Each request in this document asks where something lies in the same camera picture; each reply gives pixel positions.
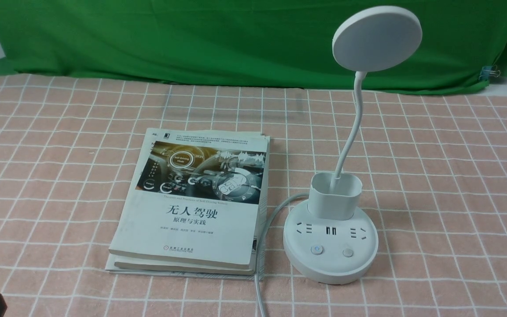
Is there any metal binder clip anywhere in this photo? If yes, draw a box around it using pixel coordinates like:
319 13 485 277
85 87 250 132
478 66 501 81

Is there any pink checkered tablecloth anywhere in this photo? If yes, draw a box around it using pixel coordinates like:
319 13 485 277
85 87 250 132
0 76 507 317

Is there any green backdrop cloth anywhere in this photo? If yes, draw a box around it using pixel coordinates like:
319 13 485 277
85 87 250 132
0 0 507 95

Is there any white desk lamp with sockets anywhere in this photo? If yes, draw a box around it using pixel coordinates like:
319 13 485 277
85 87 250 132
283 5 423 285

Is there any white self-driving textbook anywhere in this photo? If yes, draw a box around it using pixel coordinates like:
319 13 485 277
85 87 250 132
109 128 271 270

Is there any thin book underneath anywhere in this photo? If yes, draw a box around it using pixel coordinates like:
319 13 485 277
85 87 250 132
105 136 272 281

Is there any white lamp power cable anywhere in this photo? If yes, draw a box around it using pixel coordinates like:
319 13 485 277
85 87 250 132
254 192 310 317

